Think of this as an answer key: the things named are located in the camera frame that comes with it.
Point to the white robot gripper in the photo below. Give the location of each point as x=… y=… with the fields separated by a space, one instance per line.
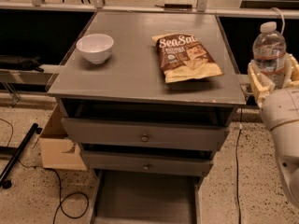
x=281 y=107

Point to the clear plastic water bottle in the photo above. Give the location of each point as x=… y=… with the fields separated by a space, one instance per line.
x=269 y=49

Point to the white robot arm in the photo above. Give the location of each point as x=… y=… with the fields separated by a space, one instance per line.
x=286 y=141

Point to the grey top drawer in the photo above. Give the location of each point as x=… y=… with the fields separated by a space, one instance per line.
x=138 y=134

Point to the grey middle drawer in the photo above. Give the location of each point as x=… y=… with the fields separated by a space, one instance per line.
x=145 y=163

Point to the grey wooden drawer cabinet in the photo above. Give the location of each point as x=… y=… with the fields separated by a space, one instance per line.
x=130 y=85

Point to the grey open bottom drawer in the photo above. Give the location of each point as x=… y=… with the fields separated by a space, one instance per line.
x=136 y=198

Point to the brown sea salt chip bag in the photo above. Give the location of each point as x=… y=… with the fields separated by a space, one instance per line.
x=182 y=57

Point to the white ceramic bowl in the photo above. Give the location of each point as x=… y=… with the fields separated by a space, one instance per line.
x=95 y=48

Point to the cardboard box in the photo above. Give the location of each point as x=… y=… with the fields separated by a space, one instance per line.
x=58 y=151

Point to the black metal stand pole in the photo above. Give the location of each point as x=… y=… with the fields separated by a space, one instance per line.
x=14 y=153

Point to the metal barrier rail frame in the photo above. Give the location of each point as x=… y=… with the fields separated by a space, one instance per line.
x=58 y=29

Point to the black cloth on rail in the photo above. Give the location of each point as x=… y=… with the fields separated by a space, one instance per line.
x=20 y=63

